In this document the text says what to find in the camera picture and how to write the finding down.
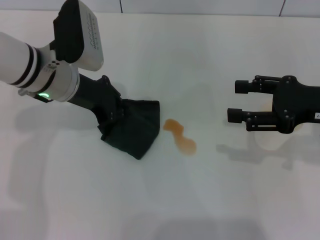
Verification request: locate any silver black wrist camera box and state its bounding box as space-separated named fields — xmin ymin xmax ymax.
xmin=52 ymin=0 xmax=105 ymax=72

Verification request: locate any dark blue rag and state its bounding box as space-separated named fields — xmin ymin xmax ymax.
xmin=99 ymin=98 xmax=161 ymax=161

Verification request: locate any white paper cup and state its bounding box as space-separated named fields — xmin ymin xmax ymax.
xmin=252 ymin=99 xmax=306 ymax=152

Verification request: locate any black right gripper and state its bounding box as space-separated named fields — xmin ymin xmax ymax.
xmin=226 ymin=74 xmax=320 ymax=135

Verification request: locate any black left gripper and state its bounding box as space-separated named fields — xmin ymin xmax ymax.
xmin=67 ymin=74 xmax=130 ymax=126

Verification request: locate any orange-brown liquid stain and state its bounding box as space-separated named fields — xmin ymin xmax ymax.
xmin=162 ymin=118 xmax=198 ymax=158

